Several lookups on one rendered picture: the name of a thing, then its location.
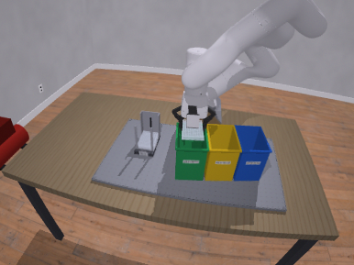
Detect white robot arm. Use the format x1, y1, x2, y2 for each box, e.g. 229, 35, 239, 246
182, 0, 327, 107

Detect blue open-top bin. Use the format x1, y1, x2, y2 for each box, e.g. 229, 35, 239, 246
233, 125, 272, 181

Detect yellow bin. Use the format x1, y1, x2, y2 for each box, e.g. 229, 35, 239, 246
205, 124, 242, 181

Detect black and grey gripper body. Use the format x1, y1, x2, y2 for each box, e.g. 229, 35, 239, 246
181, 91, 208, 119

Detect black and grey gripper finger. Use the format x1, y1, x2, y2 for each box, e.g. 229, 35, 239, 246
171, 106, 184, 131
203, 107, 216, 132

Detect green open bin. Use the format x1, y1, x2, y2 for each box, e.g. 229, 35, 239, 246
175, 122, 209, 181

